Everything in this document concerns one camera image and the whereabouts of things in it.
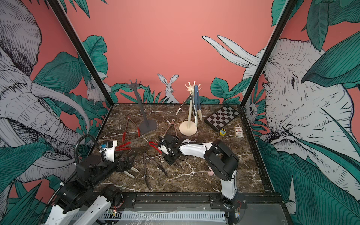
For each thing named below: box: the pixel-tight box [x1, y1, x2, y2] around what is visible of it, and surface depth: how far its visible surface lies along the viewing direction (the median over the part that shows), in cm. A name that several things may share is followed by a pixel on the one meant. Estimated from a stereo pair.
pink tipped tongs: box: [207, 166, 216, 177], surface depth 85 cm
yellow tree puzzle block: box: [219, 128, 227, 136], surface depth 105 cm
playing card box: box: [234, 126, 244, 139], surface depth 103 cm
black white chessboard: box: [203, 105, 240, 133], surface depth 112 cm
